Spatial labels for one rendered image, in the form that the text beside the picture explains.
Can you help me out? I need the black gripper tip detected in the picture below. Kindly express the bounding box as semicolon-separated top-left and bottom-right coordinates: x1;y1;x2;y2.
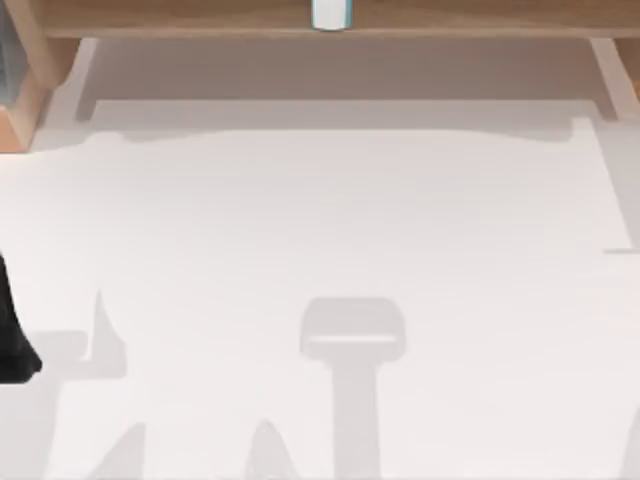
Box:
0;254;44;386

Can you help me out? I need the white and teal cup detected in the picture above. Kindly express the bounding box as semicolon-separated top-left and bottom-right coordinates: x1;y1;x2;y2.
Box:
310;0;354;32

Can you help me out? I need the wooden open shelf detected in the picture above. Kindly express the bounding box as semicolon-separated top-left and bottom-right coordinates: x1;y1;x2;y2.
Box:
0;0;640;154

